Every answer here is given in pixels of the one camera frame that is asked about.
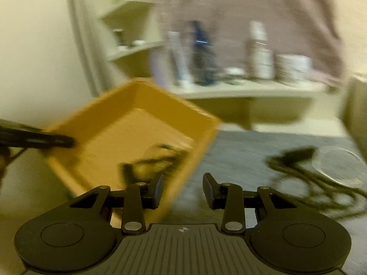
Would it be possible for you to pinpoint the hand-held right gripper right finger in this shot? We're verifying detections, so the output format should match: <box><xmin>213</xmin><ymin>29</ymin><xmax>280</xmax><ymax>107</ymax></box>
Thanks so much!
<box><xmin>202</xmin><ymin>173</ymin><xmax>299</xmax><ymax>234</ymax></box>

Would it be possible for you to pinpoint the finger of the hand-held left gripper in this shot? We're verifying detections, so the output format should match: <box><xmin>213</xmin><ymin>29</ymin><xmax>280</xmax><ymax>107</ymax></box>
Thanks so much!
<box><xmin>0</xmin><ymin>133</ymin><xmax>75</xmax><ymax>149</ymax></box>
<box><xmin>0</xmin><ymin>119</ymin><xmax>50</xmax><ymax>136</ymax></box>

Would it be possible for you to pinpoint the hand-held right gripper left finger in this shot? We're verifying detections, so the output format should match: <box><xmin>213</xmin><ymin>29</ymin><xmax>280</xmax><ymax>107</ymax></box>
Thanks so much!
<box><xmin>69</xmin><ymin>174</ymin><xmax>164</xmax><ymax>234</ymax></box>

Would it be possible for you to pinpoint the dark bead necklace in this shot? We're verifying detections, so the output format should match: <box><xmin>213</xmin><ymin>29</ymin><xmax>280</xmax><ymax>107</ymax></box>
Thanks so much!
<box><xmin>120</xmin><ymin>143</ymin><xmax>192</xmax><ymax>190</ymax></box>

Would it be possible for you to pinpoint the orange plastic tray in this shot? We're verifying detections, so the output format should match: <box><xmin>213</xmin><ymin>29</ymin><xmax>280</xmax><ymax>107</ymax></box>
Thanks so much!
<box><xmin>44</xmin><ymin>77</ymin><xmax>222</xmax><ymax>227</ymax></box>

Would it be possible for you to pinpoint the black fabric band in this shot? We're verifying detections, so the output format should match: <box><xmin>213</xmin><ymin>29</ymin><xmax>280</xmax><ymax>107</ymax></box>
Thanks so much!
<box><xmin>282</xmin><ymin>147</ymin><xmax>317</xmax><ymax>162</ymax></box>

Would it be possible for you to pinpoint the light brown bead necklace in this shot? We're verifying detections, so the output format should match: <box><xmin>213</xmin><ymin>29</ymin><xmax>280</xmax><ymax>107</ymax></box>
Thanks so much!
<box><xmin>267</xmin><ymin>155</ymin><xmax>364</xmax><ymax>221</ymax></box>

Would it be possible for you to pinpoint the white pearl necklace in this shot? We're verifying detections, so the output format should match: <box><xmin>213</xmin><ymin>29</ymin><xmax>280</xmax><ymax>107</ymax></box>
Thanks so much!
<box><xmin>314</xmin><ymin>146</ymin><xmax>366</xmax><ymax>188</ymax></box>

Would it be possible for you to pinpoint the grey fluffy mat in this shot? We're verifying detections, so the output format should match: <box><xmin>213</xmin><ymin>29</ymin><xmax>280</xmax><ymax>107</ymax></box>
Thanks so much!
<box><xmin>163</xmin><ymin>130</ymin><xmax>367</xmax><ymax>275</ymax></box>

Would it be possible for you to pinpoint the cream corner shelf unit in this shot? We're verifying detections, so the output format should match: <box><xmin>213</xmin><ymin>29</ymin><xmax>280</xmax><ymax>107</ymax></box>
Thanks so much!
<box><xmin>64</xmin><ymin>0</ymin><xmax>327</xmax><ymax>131</ymax></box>

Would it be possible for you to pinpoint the small green-label jar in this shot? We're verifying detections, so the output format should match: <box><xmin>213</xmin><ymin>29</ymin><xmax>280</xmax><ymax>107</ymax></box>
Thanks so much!
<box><xmin>224</xmin><ymin>67</ymin><xmax>245</xmax><ymax>84</ymax></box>

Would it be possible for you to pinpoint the purple tube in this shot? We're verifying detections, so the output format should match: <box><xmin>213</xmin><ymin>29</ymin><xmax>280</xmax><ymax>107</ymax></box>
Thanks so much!
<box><xmin>149</xmin><ymin>49</ymin><xmax>167</xmax><ymax>85</ymax></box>

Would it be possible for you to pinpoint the dark blue spray bottle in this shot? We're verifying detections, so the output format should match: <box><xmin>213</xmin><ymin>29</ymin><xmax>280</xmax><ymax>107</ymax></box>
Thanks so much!
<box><xmin>191</xmin><ymin>20</ymin><xmax>220</xmax><ymax>86</ymax></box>

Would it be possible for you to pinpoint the white and blue tube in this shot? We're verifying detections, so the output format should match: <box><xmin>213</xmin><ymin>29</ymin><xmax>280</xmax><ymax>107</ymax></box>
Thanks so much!
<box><xmin>168</xmin><ymin>31</ymin><xmax>192</xmax><ymax>85</ymax></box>

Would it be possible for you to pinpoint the clear spray bottle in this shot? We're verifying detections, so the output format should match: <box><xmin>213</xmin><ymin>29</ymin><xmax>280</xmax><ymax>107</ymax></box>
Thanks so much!
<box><xmin>245</xmin><ymin>21</ymin><xmax>274</xmax><ymax>80</ymax></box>

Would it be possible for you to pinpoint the white cream jar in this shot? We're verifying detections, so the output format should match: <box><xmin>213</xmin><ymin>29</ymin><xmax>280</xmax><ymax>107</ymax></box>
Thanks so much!
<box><xmin>275</xmin><ymin>54</ymin><xmax>313</xmax><ymax>84</ymax></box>

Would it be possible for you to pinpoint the mauve hanging towel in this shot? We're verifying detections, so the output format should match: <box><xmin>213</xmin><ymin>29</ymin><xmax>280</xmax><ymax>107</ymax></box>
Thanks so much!
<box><xmin>155</xmin><ymin>0</ymin><xmax>347</xmax><ymax>83</ymax></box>

